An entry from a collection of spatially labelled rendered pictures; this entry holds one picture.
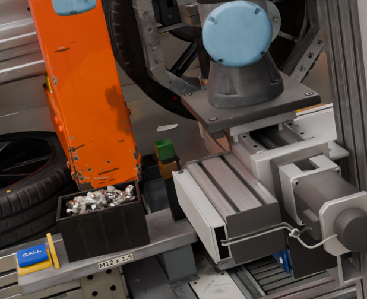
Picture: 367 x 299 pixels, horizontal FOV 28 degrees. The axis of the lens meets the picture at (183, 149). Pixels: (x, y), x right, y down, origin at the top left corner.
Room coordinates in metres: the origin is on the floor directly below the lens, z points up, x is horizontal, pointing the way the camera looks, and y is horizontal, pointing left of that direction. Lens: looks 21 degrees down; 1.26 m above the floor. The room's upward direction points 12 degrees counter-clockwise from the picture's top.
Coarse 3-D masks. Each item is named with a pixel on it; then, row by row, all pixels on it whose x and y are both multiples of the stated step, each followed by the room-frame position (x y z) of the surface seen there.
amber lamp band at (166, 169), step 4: (160, 164) 1.67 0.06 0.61; (164, 164) 1.66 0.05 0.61; (168, 164) 1.66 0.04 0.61; (172, 164) 1.66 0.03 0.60; (176, 164) 1.66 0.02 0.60; (160, 168) 1.67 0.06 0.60; (164, 168) 1.66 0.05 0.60; (168, 168) 1.66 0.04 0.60; (172, 168) 1.66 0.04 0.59; (176, 168) 1.66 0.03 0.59; (160, 172) 1.68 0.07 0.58; (164, 172) 1.65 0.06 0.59; (168, 172) 1.66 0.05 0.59; (164, 176) 1.65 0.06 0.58; (168, 176) 1.66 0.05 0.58; (172, 176) 1.66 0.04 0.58
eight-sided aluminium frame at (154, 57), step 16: (144, 0) 1.97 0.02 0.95; (144, 16) 1.97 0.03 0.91; (320, 16) 2.07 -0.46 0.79; (144, 32) 1.97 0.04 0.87; (320, 32) 2.07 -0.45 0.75; (144, 48) 2.01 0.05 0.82; (160, 48) 1.97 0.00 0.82; (304, 48) 2.08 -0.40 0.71; (320, 48) 2.07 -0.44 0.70; (160, 64) 1.97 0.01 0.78; (288, 64) 2.10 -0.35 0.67; (304, 64) 2.06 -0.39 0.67; (160, 80) 1.97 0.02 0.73; (176, 80) 1.98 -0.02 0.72
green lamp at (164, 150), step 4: (160, 140) 1.69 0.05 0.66; (164, 140) 1.69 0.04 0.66; (168, 140) 1.68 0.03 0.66; (156, 144) 1.67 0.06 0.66; (160, 144) 1.66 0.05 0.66; (164, 144) 1.66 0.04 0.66; (168, 144) 1.66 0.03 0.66; (172, 144) 1.66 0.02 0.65; (156, 148) 1.67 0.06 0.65; (160, 148) 1.66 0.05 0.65; (164, 148) 1.66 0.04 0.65; (168, 148) 1.66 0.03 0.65; (172, 148) 1.66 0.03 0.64; (156, 152) 1.68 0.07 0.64; (160, 152) 1.66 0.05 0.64; (164, 152) 1.66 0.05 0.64; (168, 152) 1.66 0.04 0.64; (172, 152) 1.66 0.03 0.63; (160, 156) 1.65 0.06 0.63; (164, 156) 1.66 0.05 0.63; (168, 156) 1.66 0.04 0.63; (172, 156) 1.66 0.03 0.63; (160, 160) 1.66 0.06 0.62
